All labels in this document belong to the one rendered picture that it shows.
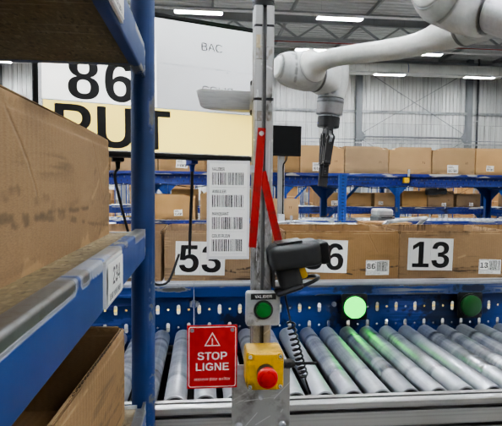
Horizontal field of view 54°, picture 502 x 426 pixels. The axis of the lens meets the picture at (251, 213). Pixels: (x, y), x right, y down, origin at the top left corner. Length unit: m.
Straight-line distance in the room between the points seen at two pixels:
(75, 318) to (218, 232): 0.73
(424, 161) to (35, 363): 6.61
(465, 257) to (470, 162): 5.24
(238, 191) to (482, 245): 1.08
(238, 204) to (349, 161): 5.44
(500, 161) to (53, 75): 6.64
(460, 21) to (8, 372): 1.11
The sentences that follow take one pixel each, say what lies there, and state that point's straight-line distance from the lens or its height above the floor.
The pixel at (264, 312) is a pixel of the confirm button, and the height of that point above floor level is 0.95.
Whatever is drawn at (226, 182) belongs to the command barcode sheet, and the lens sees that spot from 0.97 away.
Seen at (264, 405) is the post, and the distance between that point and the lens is 1.07.
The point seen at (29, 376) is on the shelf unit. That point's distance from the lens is 0.20.
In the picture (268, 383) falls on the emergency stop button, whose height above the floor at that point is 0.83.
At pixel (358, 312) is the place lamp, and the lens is 1.63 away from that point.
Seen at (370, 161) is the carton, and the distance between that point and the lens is 6.47.
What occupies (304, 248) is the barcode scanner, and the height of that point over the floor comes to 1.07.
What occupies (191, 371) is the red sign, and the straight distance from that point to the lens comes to 1.03.
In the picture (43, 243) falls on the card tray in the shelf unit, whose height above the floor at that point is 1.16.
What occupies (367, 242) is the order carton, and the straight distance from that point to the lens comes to 1.68.
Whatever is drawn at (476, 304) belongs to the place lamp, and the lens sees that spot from 1.78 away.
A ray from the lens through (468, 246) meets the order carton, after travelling 1.83.
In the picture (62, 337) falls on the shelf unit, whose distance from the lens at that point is 0.24.
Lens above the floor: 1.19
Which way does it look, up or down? 3 degrees down
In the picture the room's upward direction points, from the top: 1 degrees clockwise
